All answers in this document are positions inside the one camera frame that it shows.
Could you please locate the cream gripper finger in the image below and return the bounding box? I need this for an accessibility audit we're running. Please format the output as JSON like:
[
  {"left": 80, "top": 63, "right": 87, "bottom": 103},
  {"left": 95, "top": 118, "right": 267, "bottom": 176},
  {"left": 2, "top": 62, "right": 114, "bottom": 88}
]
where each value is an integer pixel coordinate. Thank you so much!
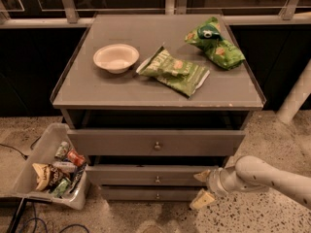
[
  {"left": 190, "top": 189, "right": 216, "bottom": 210},
  {"left": 193, "top": 170, "right": 211, "bottom": 183}
]

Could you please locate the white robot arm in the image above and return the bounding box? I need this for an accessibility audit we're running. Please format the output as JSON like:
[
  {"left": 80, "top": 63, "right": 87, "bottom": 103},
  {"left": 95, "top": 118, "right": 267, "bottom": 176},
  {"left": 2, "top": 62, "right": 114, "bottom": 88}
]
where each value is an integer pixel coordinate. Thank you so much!
[{"left": 190, "top": 155, "right": 311, "bottom": 210}]

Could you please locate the grey wooden drawer cabinet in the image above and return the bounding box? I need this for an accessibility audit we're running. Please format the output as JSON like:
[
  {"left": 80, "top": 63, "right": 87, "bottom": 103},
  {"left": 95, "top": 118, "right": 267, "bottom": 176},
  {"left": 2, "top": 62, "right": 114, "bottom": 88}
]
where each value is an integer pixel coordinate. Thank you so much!
[{"left": 49, "top": 14, "right": 267, "bottom": 157}]

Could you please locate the grey top drawer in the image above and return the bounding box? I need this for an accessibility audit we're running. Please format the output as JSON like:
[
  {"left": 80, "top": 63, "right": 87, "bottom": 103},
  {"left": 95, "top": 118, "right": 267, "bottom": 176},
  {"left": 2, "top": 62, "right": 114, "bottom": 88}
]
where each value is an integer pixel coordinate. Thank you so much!
[{"left": 67, "top": 129, "right": 245, "bottom": 156}]

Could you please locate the flat green chip bag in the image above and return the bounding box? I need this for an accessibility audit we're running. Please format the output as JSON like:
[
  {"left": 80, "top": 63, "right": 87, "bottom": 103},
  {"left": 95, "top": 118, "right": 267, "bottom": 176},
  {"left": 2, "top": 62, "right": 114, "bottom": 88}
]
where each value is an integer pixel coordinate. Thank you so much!
[{"left": 136, "top": 46, "right": 210, "bottom": 97}]

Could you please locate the white diagonal pole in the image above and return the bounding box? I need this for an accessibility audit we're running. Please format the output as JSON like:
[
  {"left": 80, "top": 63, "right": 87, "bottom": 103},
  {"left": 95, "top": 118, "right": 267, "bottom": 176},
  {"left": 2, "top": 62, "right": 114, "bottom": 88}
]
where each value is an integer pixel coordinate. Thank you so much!
[{"left": 277, "top": 59, "right": 311, "bottom": 123}]

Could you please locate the orange red soda can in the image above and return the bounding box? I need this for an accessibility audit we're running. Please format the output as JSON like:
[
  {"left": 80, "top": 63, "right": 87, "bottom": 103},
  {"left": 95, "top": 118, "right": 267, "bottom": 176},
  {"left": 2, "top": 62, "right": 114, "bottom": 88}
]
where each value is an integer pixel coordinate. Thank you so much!
[{"left": 67, "top": 149, "right": 86, "bottom": 167}]

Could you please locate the dark blue snack packet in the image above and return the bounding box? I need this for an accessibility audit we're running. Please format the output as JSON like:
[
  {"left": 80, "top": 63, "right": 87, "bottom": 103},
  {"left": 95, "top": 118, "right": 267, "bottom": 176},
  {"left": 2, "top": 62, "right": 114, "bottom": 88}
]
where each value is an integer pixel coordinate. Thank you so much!
[{"left": 69, "top": 163, "right": 87, "bottom": 193}]

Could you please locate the green snack packet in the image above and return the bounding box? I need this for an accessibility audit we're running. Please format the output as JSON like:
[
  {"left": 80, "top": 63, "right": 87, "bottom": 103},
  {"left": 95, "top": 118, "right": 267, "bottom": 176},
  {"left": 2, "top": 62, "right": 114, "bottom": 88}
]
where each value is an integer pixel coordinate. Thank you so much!
[{"left": 52, "top": 178, "right": 71, "bottom": 198}]

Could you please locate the crumpled green chip bag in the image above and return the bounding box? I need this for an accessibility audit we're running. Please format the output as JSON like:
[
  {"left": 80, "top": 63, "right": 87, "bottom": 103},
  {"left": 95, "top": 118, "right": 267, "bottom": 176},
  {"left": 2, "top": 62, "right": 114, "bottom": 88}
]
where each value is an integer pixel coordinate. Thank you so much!
[{"left": 185, "top": 17, "right": 245, "bottom": 70}]

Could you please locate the silver soda can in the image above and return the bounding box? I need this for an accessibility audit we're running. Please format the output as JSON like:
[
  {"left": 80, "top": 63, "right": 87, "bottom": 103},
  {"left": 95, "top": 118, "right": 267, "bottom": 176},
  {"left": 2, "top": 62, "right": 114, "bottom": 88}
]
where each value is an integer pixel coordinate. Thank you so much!
[{"left": 52, "top": 161, "right": 77, "bottom": 173}]

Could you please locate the green soda can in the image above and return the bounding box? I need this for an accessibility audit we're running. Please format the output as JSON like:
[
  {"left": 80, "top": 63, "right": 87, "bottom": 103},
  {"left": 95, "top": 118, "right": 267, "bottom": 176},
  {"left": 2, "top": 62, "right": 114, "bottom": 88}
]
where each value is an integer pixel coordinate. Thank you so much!
[{"left": 54, "top": 141, "right": 70, "bottom": 160}]

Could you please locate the white paper bowl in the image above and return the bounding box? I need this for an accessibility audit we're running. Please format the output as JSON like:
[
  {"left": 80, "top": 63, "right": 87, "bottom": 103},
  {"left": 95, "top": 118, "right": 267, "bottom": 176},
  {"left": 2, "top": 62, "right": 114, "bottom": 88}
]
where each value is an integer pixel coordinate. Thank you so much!
[{"left": 93, "top": 44, "right": 139, "bottom": 74}]

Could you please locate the brown snack bag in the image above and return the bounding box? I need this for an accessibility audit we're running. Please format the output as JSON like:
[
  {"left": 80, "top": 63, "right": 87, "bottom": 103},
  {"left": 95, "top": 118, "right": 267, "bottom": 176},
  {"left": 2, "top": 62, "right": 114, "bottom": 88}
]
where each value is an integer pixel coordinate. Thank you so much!
[{"left": 32, "top": 163, "right": 68, "bottom": 191}]

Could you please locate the clear plastic storage bin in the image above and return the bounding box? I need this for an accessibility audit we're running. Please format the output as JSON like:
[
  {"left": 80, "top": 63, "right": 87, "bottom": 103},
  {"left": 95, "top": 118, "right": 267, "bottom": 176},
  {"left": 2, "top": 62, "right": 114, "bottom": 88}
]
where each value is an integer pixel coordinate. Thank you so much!
[{"left": 12, "top": 123, "right": 89, "bottom": 210}]

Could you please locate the blue floor cable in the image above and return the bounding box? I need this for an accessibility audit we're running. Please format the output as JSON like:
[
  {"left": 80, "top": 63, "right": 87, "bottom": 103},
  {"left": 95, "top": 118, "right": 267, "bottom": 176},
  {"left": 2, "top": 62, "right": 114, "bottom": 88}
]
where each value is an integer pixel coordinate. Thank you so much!
[{"left": 17, "top": 202, "right": 91, "bottom": 233}]

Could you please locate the metal window railing frame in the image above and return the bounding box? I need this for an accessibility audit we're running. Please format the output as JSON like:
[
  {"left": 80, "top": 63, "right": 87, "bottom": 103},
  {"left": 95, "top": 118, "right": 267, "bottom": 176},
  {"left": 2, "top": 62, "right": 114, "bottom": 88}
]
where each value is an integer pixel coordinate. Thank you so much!
[{"left": 0, "top": 0, "right": 311, "bottom": 28}]

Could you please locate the black floor cable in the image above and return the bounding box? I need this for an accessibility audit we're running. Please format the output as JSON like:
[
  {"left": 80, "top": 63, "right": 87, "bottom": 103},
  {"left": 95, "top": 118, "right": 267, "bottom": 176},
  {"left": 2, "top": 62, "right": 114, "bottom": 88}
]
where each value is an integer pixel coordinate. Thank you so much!
[{"left": 0, "top": 136, "right": 42, "bottom": 161}]

